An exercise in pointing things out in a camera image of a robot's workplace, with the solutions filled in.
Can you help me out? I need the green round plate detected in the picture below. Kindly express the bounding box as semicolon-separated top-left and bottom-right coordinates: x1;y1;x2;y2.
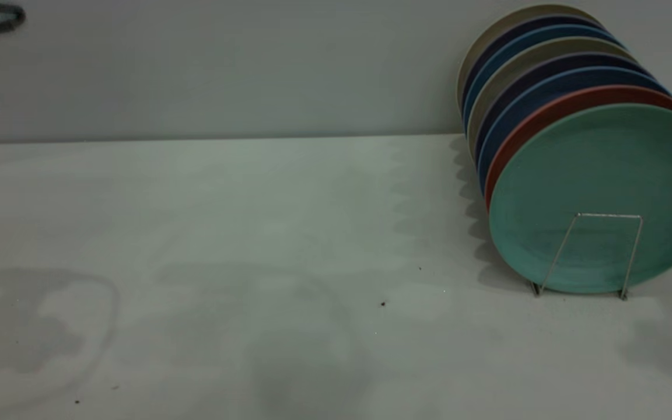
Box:
488;104;672;295

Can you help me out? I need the beige round plate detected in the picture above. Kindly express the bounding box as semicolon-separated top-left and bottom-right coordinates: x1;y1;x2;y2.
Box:
467;38;638;159
456;5;605;111

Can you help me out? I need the teal blue round plate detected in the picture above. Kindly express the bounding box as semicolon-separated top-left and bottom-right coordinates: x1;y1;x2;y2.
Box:
464;26;626;136

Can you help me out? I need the dark purple round plate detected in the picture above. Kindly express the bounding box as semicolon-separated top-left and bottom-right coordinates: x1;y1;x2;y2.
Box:
474;54;655;170
461;16;608;115

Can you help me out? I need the navy plate with blue rim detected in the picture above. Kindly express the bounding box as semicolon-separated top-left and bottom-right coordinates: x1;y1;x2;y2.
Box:
478;68;672;194

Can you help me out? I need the pink round plate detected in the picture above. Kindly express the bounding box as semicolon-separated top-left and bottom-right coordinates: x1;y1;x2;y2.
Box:
484;85;672;212

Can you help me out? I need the metal wire plate rack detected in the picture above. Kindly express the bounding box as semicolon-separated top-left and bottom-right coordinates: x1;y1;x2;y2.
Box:
531;213;644;302

